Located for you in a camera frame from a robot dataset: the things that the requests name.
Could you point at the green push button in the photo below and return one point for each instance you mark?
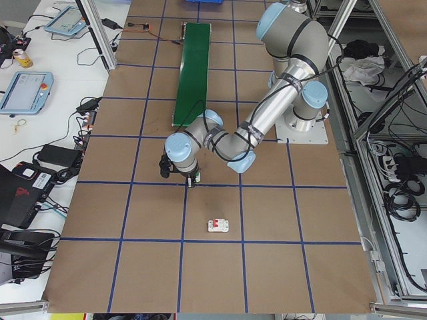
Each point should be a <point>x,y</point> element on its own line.
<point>198,175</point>

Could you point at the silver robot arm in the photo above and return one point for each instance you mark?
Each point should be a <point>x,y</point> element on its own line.
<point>277,110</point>

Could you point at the green conveyor belt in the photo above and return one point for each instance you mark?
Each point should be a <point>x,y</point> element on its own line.
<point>193,73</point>

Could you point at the white power strip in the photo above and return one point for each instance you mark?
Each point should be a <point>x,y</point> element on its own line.
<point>85,126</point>

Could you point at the large black power brick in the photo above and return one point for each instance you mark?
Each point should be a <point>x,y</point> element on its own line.
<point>58,155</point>

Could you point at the small red-lit sensor module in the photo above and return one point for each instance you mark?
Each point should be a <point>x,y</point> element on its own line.
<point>160,36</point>

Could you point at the small controller circuit board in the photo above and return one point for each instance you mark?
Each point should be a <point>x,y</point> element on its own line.
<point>145,25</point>

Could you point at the small black power adapter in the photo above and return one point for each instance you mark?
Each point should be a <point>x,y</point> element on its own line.
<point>108,22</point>

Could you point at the blue plastic bin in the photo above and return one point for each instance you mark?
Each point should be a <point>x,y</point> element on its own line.
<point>203,1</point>

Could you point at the yellow rubber band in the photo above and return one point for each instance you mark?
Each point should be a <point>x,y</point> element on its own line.
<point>18,124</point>

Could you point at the black desktop device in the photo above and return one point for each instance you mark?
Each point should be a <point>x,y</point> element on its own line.
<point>23,256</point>

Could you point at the blue grey teach pendant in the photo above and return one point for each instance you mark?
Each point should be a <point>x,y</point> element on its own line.
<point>65,20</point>
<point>25,93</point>

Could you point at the white cloth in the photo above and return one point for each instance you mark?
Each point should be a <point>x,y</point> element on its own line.
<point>362,70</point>

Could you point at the yellow drink can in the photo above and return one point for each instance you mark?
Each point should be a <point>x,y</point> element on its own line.
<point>23,59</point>

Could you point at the aluminium extrusion bar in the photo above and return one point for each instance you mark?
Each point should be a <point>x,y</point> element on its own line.
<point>23,306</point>
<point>398,306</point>

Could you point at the black cloth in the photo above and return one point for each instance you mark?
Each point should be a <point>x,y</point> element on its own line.
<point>362,48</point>

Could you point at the black electronic device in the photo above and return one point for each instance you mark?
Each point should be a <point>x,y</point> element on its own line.
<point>8,43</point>

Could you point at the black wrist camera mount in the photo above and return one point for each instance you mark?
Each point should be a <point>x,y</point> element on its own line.
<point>165,165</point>

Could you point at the white circuit breaker red switch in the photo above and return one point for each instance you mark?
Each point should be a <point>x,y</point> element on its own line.
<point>217,225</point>

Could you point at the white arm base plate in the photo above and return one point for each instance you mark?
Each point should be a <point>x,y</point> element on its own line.
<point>313,136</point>

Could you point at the V-shaped metal bar frame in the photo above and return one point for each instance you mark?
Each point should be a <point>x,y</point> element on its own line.
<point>348,166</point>

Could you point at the aluminium extrusion post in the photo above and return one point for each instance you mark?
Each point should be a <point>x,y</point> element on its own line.
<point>100,40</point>

